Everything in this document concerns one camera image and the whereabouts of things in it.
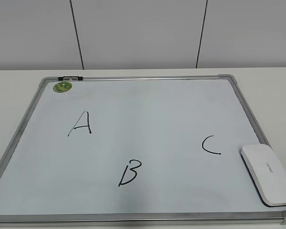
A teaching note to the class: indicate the black and grey marker clip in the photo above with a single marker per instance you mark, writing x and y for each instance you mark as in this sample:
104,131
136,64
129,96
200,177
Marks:
70,78

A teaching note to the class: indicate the white whiteboard eraser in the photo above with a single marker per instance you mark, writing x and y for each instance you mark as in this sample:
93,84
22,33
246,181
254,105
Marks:
267,172

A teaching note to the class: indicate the white whiteboard with aluminium frame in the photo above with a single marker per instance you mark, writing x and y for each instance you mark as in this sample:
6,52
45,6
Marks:
133,150

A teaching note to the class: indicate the green round magnet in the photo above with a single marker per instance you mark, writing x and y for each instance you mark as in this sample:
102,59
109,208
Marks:
62,87

